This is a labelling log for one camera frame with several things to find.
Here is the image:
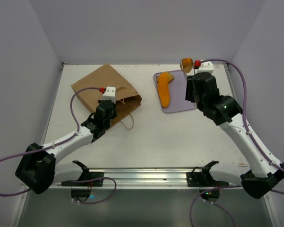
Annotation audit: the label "small orange bread roll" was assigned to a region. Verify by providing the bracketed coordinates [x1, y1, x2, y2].
[180, 57, 195, 73]

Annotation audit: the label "aluminium mounting rail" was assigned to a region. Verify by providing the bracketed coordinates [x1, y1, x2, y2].
[53, 164, 249, 189]

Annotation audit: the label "long orange bread loaf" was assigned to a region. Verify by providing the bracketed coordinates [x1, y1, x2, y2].
[158, 72, 170, 108]

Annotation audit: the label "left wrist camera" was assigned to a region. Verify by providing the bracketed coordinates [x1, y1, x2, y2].
[102, 87, 116, 104]

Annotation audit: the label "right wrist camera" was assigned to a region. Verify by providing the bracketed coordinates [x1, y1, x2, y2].
[194, 60, 214, 74]

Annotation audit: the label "steel kitchen tongs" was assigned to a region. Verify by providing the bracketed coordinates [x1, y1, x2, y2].
[179, 59, 195, 82]

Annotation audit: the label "toast slice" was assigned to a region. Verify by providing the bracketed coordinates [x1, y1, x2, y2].
[167, 72, 174, 83]

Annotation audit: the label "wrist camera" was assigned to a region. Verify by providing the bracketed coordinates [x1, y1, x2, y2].
[102, 87, 116, 104]
[194, 60, 214, 74]

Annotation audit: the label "lilac plastic tray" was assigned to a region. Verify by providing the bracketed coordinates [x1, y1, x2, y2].
[161, 70, 195, 114]

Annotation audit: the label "purple cable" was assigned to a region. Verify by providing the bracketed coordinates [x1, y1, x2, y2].
[0, 87, 116, 204]
[189, 59, 284, 227]

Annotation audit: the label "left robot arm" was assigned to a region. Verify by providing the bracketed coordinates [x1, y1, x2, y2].
[15, 100, 116, 194]

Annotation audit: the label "brown paper bag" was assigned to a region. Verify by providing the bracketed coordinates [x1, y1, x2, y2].
[71, 64, 142, 127]

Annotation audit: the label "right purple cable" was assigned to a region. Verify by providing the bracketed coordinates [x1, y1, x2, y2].
[189, 59, 284, 227]

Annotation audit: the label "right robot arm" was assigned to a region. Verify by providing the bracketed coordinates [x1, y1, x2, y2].
[185, 72, 284, 199]

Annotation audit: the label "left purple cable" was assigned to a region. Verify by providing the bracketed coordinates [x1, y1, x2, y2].
[0, 87, 116, 204]

